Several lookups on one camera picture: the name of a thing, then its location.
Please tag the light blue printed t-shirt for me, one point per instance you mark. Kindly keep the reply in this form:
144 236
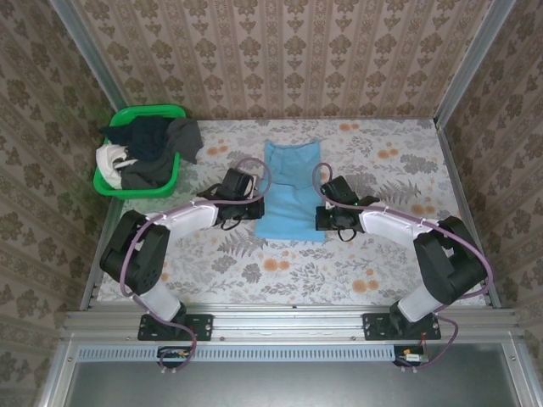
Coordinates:
288 212

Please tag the green plastic laundry basket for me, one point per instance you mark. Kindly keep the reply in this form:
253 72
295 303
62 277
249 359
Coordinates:
127 193

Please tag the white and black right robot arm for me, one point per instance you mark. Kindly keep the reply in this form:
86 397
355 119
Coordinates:
382 222

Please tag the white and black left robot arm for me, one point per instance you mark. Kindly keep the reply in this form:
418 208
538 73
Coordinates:
186 216

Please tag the floral patterned table cover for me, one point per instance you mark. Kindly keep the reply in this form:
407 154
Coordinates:
297 275

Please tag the pile of dark clothes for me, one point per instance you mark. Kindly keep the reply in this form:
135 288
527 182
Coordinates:
186 135

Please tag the navy blue t-shirt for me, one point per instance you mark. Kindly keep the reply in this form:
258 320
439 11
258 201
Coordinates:
146 137

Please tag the white t-shirt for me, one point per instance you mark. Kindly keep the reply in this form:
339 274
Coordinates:
106 163

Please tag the small connector circuit board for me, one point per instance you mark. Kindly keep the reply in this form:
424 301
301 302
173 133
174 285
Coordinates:
413 357
174 356

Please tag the grey metal sheet panel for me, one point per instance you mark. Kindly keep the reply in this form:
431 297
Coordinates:
288 386

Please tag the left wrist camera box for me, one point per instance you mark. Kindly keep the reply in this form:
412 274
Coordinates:
235 182

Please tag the aluminium front mounting rail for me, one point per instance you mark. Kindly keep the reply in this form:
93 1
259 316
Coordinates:
288 322

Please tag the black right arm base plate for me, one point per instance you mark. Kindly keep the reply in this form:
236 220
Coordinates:
373 326

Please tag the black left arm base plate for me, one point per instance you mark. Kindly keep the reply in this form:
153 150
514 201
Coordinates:
203 326

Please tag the aluminium frame post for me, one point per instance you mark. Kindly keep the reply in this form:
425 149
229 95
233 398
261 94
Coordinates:
93 59
471 59

